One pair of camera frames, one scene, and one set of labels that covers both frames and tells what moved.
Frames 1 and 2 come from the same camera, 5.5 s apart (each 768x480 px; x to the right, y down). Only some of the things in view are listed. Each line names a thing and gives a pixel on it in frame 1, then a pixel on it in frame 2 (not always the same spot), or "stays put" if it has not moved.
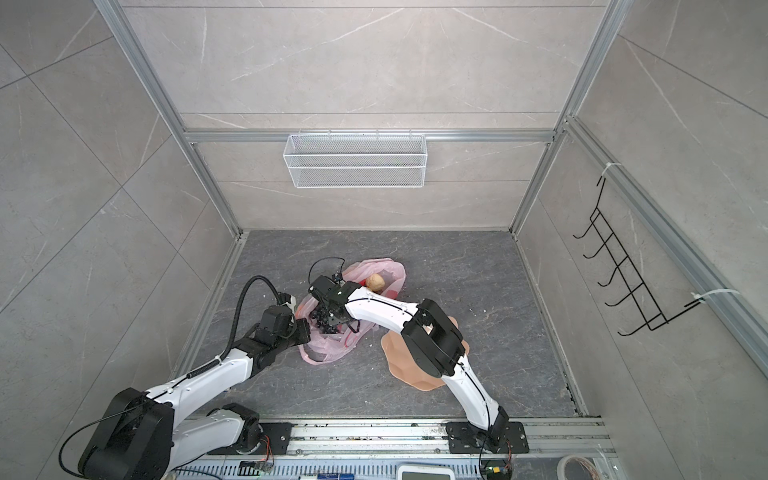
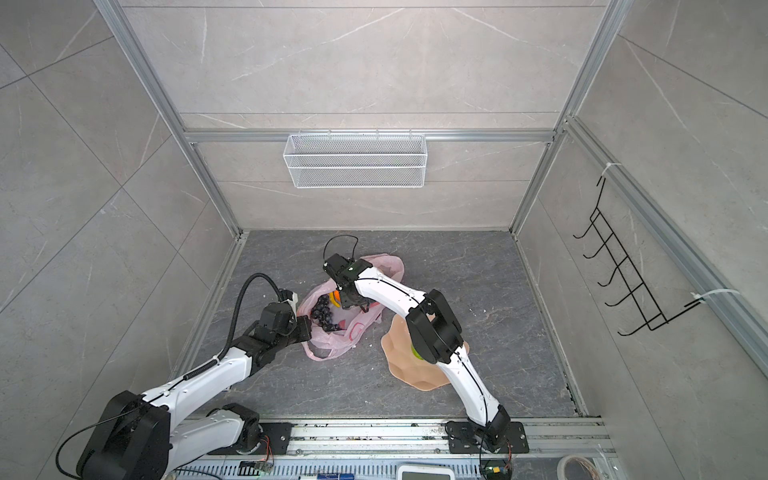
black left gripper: x=304 y=327 stays put
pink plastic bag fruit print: x=323 y=346 stays put
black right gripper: x=330 y=319 -> x=345 y=302
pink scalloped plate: x=402 y=364 stays put
